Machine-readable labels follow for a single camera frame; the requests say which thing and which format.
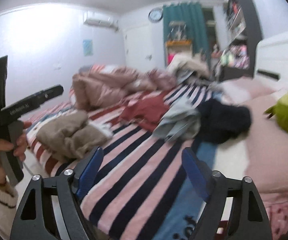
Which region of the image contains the beige knit sweater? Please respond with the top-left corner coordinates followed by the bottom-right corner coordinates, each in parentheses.
top-left (36, 110), bottom-right (114, 163)

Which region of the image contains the left forearm cream sleeve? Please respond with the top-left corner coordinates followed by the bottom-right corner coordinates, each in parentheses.
top-left (0, 181), bottom-right (18, 239)

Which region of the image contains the cream clothes pile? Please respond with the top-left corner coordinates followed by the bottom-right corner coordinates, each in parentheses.
top-left (166, 53), bottom-right (211, 79)

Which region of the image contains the person's left hand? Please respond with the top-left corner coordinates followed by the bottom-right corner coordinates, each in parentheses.
top-left (0, 121), bottom-right (31, 186)

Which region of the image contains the pink ribbed pillow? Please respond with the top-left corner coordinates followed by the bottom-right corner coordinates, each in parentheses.
top-left (215, 77), bottom-right (288, 202)

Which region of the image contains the pink quilted blanket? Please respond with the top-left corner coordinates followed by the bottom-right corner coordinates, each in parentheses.
top-left (72, 64), bottom-right (177, 111)

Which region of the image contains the black fuzzy garment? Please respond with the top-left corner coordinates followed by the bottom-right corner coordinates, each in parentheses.
top-left (197, 99), bottom-right (252, 144)

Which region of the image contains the light blue garment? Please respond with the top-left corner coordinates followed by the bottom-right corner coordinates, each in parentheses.
top-left (152, 97), bottom-right (201, 142)

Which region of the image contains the dark red garment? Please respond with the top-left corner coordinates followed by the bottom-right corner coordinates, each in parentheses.
top-left (118, 90), bottom-right (170, 132)

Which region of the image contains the white air conditioner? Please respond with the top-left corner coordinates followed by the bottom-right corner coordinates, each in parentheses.
top-left (83, 11), bottom-right (119, 32)

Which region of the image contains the white door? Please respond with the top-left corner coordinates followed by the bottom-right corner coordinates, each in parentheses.
top-left (123, 23), bottom-right (165, 72)

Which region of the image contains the white headboard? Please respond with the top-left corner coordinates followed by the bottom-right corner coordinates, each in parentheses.
top-left (255, 31), bottom-right (288, 81)

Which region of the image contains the yellow shelf box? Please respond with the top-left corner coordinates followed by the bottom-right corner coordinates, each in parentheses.
top-left (165, 40), bottom-right (193, 65)

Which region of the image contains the dark bookshelf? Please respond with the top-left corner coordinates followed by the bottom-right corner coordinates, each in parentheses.
top-left (212, 0), bottom-right (263, 81)

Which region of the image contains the teal curtain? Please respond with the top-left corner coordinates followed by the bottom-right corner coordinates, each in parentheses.
top-left (162, 2), bottom-right (211, 66)

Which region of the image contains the blue wall poster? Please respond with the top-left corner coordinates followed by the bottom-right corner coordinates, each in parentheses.
top-left (82, 40), bottom-right (93, 56)

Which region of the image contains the round wall clock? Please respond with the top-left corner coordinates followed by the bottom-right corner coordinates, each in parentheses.
top-left (148, 8), bottom-right (163, 23)

